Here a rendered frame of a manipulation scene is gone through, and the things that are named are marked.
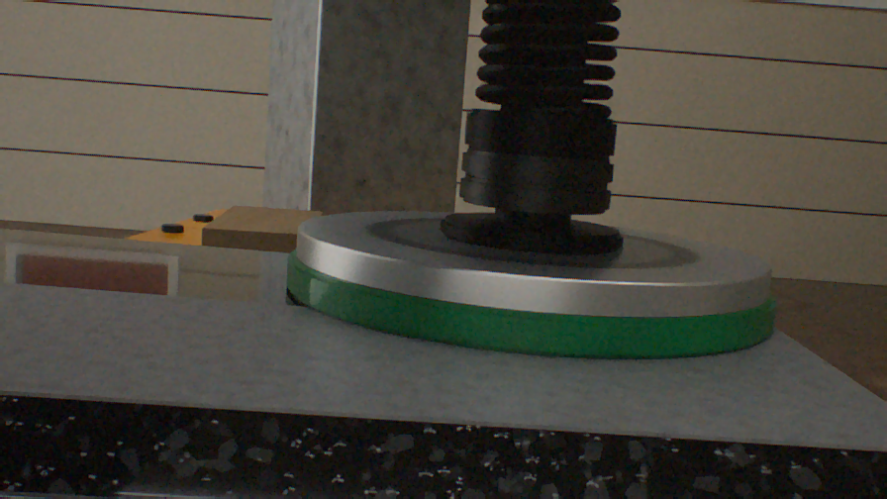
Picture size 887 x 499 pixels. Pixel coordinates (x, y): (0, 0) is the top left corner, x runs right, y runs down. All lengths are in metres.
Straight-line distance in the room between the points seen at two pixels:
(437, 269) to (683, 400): 0.10
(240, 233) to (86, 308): 0.51
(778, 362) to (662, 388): 0.07
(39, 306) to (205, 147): 6.30
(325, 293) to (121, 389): 0.12
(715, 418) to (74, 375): 0.18
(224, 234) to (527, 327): 0.57
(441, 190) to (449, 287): 0.81
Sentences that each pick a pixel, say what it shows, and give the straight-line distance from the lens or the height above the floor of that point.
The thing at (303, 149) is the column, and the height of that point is 0.90.
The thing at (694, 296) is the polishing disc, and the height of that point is 0.89.
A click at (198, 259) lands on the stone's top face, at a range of 0.49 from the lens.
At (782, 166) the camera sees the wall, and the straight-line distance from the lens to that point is 6.91.
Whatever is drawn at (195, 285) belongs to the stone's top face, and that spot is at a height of 0.87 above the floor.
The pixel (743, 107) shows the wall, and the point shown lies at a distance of 6.81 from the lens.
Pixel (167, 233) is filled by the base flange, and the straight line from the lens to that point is 1.19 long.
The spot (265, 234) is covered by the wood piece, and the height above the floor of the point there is 0.83.
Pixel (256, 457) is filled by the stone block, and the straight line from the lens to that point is 0.25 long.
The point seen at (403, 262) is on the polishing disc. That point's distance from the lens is 0.34.
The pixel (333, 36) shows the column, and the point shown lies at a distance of 1.08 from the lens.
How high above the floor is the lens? 0.95
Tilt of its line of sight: 8 degrees down
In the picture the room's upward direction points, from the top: 4 degrees clockwise
